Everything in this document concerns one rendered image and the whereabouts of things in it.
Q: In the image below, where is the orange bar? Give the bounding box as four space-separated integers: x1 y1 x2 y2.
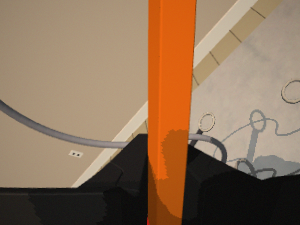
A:
147 0 196 225

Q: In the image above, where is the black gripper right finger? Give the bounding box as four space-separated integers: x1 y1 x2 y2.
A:
181 145 300 225

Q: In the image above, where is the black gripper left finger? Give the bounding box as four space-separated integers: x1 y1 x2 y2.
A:
0 133 147 225

